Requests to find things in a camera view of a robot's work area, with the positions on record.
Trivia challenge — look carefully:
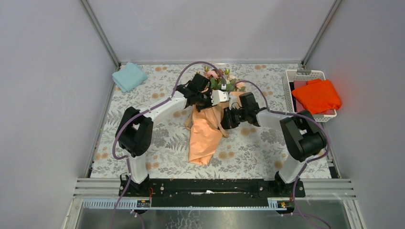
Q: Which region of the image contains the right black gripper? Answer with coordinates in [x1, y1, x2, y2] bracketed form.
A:
[218, 106, 248, 130]

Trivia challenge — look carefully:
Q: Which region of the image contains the pink fake flower bunch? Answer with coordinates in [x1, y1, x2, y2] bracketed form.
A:
[203, 66, 245, 92]

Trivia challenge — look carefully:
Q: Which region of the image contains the tan wrapping paper sheet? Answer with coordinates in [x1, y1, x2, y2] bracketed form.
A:
[185, 92, 244, 166]

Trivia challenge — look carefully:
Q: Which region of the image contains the tan ribbon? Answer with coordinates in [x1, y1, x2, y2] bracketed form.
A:
[185, 107, 229, 138]

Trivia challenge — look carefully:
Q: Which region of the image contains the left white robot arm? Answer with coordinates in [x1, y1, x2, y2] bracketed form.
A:
[113, 73, 212, 196]

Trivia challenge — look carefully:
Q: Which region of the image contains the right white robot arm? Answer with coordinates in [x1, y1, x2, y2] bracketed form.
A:
[221, 93, 327, 197]

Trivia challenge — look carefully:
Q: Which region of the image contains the floral patterned table mat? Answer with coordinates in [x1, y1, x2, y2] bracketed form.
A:
[90, 63, 332, 180]

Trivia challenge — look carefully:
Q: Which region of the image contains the white plastic basket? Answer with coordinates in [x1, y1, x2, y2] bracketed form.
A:
[283, 69, 341, 122]

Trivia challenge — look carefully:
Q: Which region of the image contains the light blue folded towel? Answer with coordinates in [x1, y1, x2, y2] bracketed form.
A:
[112, 62, 148, 93]

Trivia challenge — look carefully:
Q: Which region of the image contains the orange folded cloth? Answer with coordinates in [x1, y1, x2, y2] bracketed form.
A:
[291, 79, 342, 115]

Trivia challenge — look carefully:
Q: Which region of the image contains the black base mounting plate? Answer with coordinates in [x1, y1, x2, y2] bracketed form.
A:
[118, 178, 306, 208]

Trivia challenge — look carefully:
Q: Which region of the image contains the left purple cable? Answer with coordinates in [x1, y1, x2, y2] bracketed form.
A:
[109, 61, 227, 229]

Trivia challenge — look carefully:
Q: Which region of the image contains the purple cable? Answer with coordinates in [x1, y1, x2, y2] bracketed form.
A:
[244, 80, 331, 229]
[109, 61, 227, 229]

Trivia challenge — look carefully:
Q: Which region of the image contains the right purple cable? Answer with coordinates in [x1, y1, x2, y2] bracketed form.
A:
[244, 80, 331, 229]

